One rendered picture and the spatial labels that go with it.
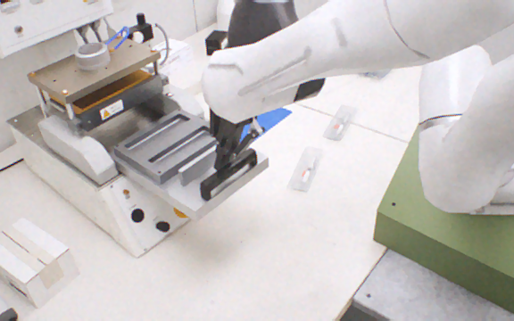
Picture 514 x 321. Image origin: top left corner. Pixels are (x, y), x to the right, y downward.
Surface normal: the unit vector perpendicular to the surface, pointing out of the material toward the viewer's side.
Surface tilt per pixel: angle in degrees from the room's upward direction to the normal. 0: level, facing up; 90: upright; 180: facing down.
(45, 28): 90
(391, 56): 116
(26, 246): 1
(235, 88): 74
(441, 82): 49
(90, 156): 41
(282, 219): 0
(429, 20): 99
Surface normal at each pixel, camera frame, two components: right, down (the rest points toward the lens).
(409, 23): -0.64, 0.61
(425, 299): -0.06, -0.79
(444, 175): -0.77, 0.15
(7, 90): 0.78, 0.35
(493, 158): -0.27, 0.73
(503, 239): -0.51, -0.21
